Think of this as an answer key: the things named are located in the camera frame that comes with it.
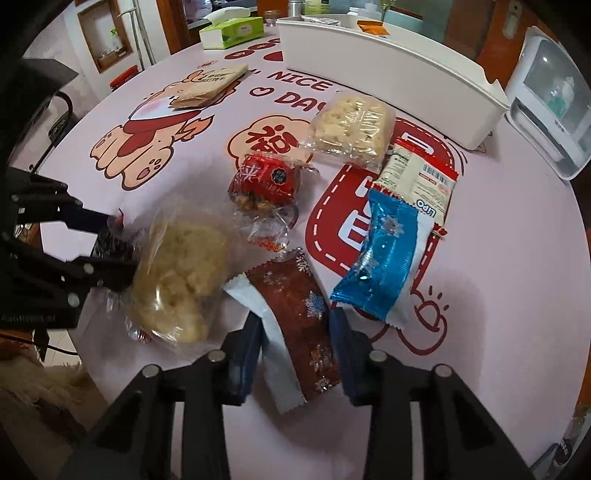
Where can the white countertop storage cabinet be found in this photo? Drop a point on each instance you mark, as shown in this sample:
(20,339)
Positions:
(545,138)

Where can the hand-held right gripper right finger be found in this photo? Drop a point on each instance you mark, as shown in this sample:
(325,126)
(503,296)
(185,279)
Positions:
(348,364)

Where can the red snack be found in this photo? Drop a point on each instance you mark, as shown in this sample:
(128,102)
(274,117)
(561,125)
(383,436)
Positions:
(265,184)

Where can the red lidded container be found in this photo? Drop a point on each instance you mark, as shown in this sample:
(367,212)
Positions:
(124,76)

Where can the beige fuzzy cloth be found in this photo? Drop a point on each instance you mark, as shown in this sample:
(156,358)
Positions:
(46,392)

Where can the orange and white snack packet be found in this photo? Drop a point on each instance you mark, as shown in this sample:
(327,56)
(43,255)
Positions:
(374,27)

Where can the brown snowflake snack packet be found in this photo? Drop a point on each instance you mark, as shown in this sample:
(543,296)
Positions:
(295,323)

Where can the green tissue box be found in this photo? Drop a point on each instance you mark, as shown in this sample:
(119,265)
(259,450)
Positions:
(235,32)

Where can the white red-edged snack packet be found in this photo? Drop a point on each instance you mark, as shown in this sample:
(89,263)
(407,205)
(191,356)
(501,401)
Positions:
(415,180)

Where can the wooden framed wall niche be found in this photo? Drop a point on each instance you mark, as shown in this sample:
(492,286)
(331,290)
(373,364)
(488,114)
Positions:
(106,32)

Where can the glass sliding door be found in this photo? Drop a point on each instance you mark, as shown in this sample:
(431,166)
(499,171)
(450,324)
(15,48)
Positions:
(461,27)

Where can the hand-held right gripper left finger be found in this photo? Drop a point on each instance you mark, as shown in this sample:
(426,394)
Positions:
(247,364)

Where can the clear rice crisp bar packet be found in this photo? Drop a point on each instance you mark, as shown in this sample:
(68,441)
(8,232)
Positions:
(346,127)

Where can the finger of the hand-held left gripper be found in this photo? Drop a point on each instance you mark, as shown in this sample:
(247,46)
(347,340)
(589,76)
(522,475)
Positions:
(108,273)
(87,218)

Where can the white plastic storage box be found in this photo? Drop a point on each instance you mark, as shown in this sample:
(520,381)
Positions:
(392,74)

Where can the beige cracker packet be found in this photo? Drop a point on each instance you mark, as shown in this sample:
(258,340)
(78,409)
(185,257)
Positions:
(207,85)

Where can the blue snowflake snack packet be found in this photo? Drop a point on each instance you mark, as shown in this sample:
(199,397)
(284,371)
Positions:
(383,258)

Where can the clear pale rice cake packet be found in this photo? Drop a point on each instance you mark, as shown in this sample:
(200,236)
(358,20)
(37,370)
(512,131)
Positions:
(175,277)

